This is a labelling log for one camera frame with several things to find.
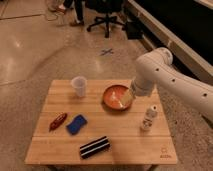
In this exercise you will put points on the black white striped eraser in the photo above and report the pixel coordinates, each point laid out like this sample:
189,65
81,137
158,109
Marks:
94,147

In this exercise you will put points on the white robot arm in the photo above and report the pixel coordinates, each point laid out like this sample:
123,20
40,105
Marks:
154,67

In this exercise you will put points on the orange bowl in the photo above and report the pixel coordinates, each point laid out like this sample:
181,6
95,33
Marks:
112,97

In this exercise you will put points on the clear plastic cup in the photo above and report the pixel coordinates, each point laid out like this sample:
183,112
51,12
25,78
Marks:
79,84

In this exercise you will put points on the blue sponge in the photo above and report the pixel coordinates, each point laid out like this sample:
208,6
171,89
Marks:
76,124

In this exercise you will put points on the small white bottle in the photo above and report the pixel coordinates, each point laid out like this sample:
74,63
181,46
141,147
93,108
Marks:
150,114

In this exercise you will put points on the red brown toy boat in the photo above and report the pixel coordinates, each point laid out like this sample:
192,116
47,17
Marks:
58,121

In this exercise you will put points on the black box on floor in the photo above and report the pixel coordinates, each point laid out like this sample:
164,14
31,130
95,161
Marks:
133,31

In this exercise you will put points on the person's brown shoe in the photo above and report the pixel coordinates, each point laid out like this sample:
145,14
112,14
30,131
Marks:
76,23

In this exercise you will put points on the black office chair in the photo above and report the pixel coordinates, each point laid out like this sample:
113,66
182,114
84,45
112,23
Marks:
106,7

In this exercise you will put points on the person's dark trouser leg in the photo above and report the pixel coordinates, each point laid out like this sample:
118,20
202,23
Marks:
79,9

